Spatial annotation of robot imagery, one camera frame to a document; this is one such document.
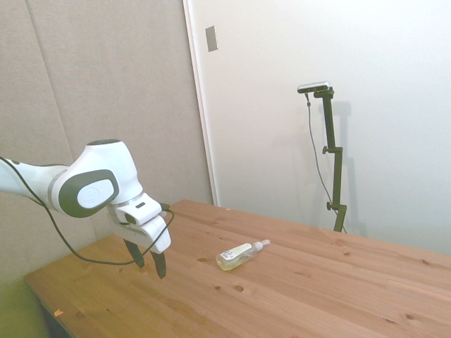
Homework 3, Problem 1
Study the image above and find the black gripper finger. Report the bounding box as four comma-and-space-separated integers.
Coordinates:
147, 247, 168, 280
123, 239, 146, 270

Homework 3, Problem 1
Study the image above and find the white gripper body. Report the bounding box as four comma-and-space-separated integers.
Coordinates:
106, 206, 173, 255

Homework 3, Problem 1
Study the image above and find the clear hand sanitizer bottle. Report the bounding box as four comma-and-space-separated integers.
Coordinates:
215, 239, 271, 272

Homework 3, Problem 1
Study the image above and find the green object beside table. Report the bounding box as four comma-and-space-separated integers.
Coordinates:
0, 277, 51, 338

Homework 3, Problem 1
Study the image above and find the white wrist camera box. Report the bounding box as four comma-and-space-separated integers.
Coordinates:
116, 195, 166, 227

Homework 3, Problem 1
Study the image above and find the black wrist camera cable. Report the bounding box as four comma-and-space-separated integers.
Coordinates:
0, 156, 175, 266

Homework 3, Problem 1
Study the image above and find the white door frame trim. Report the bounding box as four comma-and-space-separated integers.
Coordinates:
183, 0, 220, 207

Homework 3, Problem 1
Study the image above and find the grey exterior camera cable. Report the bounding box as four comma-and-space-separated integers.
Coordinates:
305, 92, 348, 234

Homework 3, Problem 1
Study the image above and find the dark green camera stand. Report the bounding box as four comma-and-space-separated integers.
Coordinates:
312, 87, 348, 233

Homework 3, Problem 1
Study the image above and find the grey wall plate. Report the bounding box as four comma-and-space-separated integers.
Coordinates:
205, 25, 219, 53

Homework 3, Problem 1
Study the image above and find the grey exterior camera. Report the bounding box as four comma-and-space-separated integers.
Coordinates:
297, 80, 333, 95

